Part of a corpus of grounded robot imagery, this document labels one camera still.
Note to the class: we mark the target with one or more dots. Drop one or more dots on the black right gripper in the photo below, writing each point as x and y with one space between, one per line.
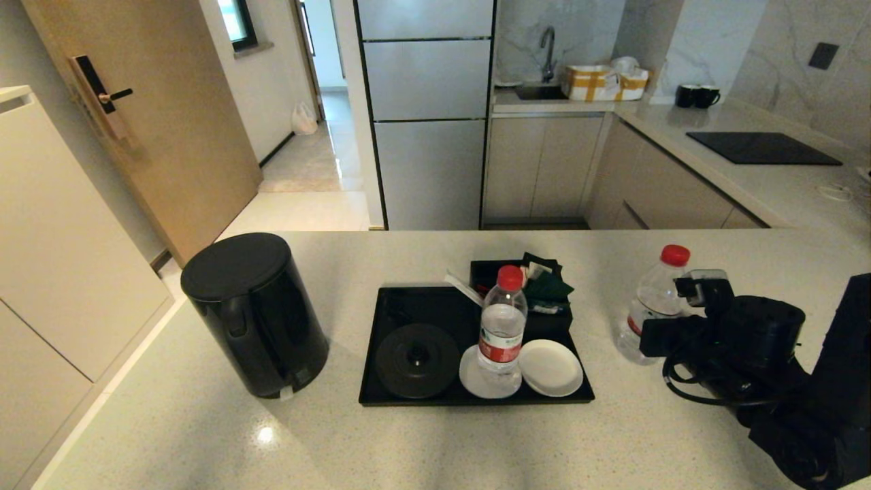
680 337

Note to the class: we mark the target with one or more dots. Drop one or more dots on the clear red-label water bottle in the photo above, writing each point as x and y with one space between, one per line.
501 327
653 292

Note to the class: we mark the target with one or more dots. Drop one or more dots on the black electric kettle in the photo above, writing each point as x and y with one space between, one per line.
265 320

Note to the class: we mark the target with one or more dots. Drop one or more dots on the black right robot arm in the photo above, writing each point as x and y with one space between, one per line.
816 408

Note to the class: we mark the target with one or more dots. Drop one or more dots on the black box of sachets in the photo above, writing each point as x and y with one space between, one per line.
544 327

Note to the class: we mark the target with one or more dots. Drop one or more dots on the dark green tea bag packets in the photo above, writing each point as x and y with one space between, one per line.
548 289

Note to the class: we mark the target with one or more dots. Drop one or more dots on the black round kettle base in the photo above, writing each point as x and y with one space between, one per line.
416 361

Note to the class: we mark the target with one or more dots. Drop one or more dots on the white ceramic saucer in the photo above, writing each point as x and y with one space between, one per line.
469 378
551 367

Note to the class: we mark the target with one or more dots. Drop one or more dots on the small white sachet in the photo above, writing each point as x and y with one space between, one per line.
537 270

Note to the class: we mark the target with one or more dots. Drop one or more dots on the black induction cooktop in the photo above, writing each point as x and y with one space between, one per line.
762 148

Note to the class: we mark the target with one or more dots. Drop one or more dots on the beige kitchen base cabinet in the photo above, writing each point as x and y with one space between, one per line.
544 170

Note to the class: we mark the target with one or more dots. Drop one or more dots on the white wrapped stir stick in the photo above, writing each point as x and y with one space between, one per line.
463 287

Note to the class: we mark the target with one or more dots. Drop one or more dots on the black ceramic mug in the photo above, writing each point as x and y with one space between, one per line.
683 96
706 97

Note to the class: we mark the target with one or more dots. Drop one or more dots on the taped cardboard box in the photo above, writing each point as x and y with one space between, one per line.
592 83

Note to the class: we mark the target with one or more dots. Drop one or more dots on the black rectangular serving tray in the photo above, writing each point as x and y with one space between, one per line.
408 306

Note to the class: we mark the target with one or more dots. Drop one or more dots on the white crumpled bundle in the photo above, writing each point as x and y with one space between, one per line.
624 64

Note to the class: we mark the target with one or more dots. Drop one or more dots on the steel kitchen sink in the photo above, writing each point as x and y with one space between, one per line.
537 92

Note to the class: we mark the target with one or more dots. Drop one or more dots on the chrome kitchen faucet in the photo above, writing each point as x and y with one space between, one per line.
548 47

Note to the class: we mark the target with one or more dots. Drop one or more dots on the silver grey refrigerator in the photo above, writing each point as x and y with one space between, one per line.
429 136

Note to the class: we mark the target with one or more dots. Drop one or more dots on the white plastic bag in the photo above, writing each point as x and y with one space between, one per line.
304 120

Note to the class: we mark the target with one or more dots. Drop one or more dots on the dark framed window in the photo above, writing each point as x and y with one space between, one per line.
239 24

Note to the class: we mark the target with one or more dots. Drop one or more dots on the light wooden door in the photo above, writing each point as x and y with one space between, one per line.
170 102

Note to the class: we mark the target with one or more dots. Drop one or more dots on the white tall cabinet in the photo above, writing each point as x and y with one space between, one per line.
61 272

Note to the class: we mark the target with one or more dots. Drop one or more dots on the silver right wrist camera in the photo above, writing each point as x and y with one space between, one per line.
708 284

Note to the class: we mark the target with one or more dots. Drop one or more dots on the dark wall switch plate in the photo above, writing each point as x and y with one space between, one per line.
823 56

